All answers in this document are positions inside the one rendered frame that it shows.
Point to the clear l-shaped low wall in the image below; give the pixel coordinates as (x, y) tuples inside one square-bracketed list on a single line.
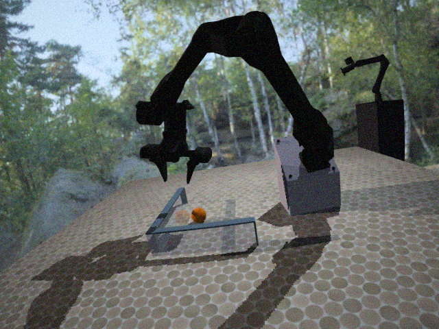
[(202, 240)]

